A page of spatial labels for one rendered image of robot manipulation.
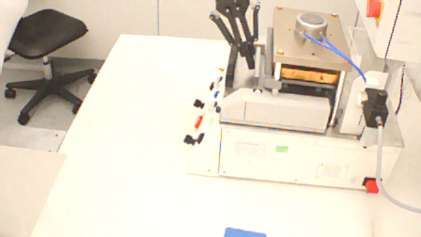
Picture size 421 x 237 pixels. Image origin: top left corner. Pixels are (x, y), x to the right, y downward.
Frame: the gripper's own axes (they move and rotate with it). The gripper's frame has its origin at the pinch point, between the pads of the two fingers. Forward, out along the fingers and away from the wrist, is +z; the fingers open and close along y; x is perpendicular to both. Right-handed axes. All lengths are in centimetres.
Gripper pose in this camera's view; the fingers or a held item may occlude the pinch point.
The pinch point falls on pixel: (248, 55)
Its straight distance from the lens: 112.3
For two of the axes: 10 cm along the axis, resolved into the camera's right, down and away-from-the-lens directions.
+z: 2.9, 7.7, 5.6
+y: -9.5, 1.5, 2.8
